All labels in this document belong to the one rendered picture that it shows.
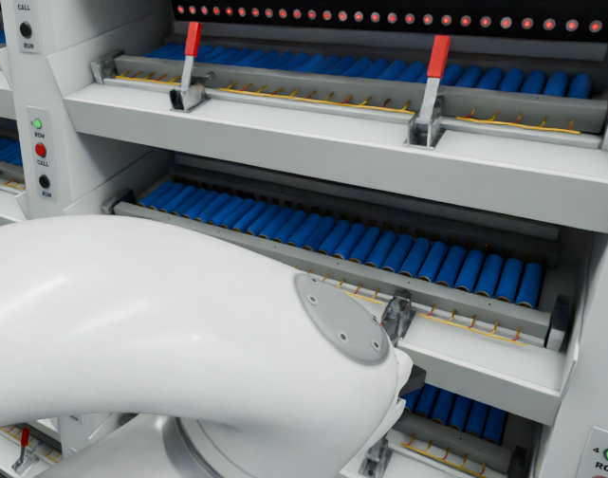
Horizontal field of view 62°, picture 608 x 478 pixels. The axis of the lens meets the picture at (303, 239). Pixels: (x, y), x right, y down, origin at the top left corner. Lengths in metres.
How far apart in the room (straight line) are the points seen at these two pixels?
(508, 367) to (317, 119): 0.30
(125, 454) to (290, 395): 0.07
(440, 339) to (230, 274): 0.38
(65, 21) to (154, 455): 0.59
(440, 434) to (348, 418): 0.47
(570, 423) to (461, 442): 0.16
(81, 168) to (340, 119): 0.37
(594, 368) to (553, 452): 0.09
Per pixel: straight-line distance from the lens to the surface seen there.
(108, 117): 0.66
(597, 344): 0.48
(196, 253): 0.17
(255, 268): 0.18
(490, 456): 0.64
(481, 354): 0.52
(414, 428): 0.65
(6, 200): 0.92
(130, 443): 0.21
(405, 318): 0.52
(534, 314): 0.53
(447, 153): 0.45
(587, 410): 0.51
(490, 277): 0.57
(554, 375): 0.52
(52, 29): 0.70
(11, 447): 1.29
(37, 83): 0.74
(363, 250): 0.59
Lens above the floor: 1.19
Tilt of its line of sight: 21 degrees down
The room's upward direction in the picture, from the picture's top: 4 degrees clockwise
